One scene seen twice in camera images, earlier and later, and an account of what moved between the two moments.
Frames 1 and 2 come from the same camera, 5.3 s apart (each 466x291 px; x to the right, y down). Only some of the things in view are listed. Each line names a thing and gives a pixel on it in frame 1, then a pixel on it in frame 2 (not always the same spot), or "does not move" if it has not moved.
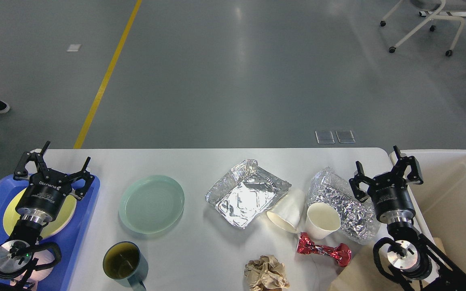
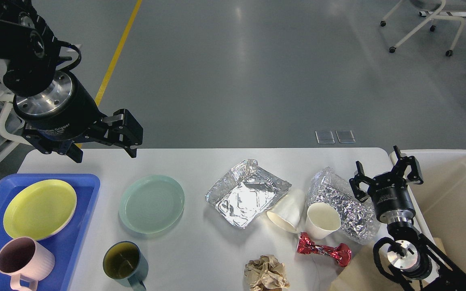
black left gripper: (46, 194) to (63, 114)
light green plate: (151, 204) does not move
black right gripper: (391, 197) does not move
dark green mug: (123, 261) does not move
